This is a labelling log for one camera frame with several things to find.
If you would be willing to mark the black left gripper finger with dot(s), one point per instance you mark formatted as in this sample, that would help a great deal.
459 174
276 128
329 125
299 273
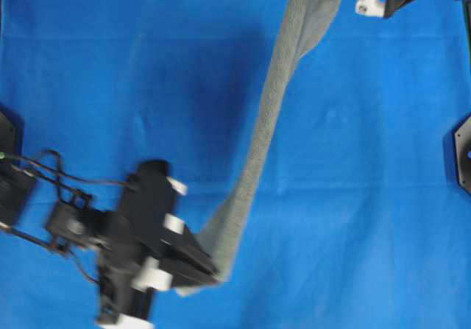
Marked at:
185 247
185 275

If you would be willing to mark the blue table cover cloth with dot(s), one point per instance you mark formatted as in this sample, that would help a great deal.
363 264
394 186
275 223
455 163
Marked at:
358 222

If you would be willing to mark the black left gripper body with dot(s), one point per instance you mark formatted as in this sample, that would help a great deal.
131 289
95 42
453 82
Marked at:
135 260

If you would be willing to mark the large grey terry towel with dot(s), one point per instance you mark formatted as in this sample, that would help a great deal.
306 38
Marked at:
304 25

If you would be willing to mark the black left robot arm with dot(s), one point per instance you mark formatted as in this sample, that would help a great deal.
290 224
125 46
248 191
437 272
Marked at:
74 223

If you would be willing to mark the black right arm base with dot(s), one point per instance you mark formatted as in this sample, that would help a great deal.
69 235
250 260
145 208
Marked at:
456 154

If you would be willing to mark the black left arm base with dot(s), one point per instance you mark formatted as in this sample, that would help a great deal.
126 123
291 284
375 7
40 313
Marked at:
12 131

